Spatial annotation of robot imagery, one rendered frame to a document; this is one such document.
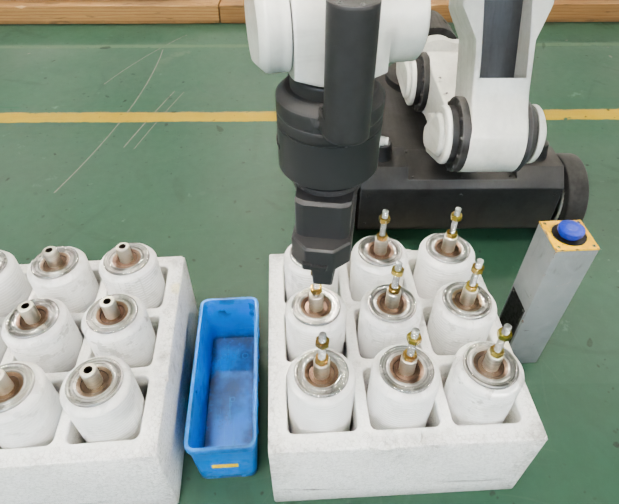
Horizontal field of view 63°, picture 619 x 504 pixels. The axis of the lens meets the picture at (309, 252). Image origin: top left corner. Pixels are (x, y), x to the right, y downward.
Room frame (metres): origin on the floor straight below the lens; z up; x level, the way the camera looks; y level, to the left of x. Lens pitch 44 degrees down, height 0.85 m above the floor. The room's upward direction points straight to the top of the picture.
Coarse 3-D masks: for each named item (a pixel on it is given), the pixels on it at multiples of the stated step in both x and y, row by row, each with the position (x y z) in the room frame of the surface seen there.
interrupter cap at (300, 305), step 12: (324, 288) 0.53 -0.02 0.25; (300, 300) 0.51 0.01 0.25; (324, 300) 0.51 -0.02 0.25; (336, 300) 0.51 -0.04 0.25; (300, 312) 0.48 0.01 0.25; (312, 312) 0.49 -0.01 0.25; (324, 312) 0.49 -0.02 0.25; (336, 312) 0.48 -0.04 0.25; (312, 324) 0.46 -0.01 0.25; (324, 324) 0.46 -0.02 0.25
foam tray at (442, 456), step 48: (288, 432) 0.33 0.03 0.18; (336, 432) 0.33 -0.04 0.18; (384, 432) 0.33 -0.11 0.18; (432, 432) 0.33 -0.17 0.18; (480, 432) 0.33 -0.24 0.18; (528, 432) 0.33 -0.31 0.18; (288, 480) 0.30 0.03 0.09; (336, 480) 0.30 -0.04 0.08; (384, 480) 0.31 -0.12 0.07; (432, 480) 0.31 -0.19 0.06; (480, 480) 0.31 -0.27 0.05
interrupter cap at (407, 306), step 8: (376, 288) 0.53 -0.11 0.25; (384, 288) 0.53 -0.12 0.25; (368, 296) 0.51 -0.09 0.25; (376, 296) 0.51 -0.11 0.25; (384, 296) 0.52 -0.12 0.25; (408, 296) 0.51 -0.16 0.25; (368, 304) 0.50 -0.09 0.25; (376, 304) 0.50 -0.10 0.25; (384, 304) 0.50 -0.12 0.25; (400, 304) 0.50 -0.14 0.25; (408, 304) 0.50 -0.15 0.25; (416, 304) 0.50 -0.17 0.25; (376, 312) 0.48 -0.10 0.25; (384, 312) 0.48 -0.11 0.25; (392, 312) 0.48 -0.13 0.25; (400, 312) 0.48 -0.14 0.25; (408, 312) 0.48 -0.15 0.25; (384, 320) 0.47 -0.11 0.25; (392, 320) 0.47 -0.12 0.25; (400, 320) 0.47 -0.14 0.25
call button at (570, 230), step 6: (564, 222) 0.60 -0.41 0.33; (570, 222) 0.60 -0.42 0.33; (576, 222) 0.60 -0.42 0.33; (558, 228) 0.59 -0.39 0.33; (564, 228) 0.59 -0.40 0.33; (570, 228) 0.59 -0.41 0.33; (576, 228) 0.59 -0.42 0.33; (582, 228) 0.59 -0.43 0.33; (564, 234) 0.58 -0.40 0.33; (570, 234) 0.58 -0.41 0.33; (576, 234) 0.58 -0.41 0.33; (582, 234) 0.58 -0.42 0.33; (570, 240) 0.58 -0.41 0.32
